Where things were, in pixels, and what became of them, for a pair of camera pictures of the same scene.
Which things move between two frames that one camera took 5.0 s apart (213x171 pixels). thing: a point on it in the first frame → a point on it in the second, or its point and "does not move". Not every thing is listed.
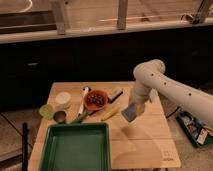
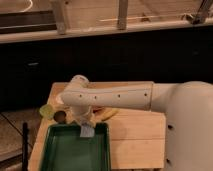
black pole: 24,147 does not move
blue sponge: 130,112 → 87,131
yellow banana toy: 110,113 does not move
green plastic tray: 76,146 does not move
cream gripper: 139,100 → 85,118
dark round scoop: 60,116 does not move
